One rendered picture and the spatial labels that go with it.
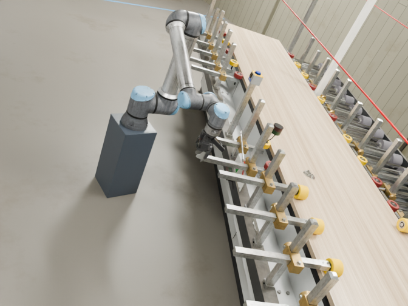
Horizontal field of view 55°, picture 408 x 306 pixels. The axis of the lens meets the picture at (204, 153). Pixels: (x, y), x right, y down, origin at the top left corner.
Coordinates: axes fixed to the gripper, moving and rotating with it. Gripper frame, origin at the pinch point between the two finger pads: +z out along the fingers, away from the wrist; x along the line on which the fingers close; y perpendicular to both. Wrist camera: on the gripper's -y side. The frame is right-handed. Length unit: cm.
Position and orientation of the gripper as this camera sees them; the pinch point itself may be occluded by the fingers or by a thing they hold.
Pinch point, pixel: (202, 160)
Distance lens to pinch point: 228.1
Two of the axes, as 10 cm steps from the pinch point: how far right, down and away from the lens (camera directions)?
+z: -3.6, 7.6, 5.4
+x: 1.0, 6.0, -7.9
